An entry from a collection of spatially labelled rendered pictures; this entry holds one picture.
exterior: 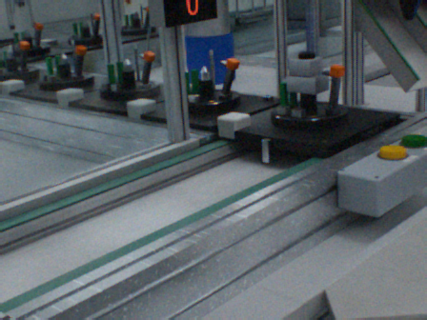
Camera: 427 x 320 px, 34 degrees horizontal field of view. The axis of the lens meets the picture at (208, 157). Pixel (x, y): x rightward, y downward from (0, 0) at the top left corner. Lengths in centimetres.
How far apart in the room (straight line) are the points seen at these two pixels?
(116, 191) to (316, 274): 34
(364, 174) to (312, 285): 19
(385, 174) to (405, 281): 17
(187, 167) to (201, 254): 37
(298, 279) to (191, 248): 19
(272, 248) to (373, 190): 18
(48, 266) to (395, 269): 46
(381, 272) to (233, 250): 21
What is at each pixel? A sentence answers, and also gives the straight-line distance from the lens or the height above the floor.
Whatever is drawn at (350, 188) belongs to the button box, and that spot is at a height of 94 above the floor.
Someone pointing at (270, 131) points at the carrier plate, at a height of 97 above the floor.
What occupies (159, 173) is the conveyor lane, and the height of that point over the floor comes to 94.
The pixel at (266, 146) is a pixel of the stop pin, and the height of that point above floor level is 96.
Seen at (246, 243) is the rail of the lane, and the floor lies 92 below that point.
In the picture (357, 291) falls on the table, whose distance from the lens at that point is 92.
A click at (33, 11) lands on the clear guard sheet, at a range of 103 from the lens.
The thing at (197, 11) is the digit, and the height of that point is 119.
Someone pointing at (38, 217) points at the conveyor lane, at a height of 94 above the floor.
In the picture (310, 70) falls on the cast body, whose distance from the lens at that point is 124.
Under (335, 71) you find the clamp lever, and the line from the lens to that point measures 122.
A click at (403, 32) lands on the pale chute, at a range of 153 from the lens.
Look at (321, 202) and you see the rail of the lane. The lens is 102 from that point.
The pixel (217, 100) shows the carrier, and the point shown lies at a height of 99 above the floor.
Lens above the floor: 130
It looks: 18 degrees down
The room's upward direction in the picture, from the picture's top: 4 degrees counter-clockwise
